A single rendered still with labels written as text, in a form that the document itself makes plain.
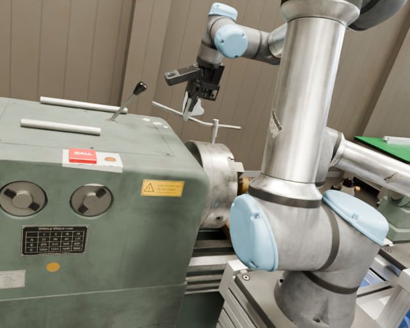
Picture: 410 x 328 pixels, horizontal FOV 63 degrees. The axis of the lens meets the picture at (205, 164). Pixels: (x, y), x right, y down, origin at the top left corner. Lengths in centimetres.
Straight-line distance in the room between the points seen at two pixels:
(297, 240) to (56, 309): 74
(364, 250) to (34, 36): 284
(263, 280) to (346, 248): 22
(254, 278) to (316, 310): 14
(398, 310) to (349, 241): 29
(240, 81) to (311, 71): 326
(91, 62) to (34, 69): 45
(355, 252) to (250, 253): 18
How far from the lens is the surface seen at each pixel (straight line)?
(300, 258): 54
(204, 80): 105
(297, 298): 66
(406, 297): 83
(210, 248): 129
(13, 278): 99
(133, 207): 88
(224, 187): 109
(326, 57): 53
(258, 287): 71
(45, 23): 308
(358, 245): 60
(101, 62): 317
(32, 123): 99
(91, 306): 108
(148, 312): 115
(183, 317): 147
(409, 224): 201
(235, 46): 88
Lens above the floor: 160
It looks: 22 degrees down
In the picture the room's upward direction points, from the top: 15 degrees clockwise
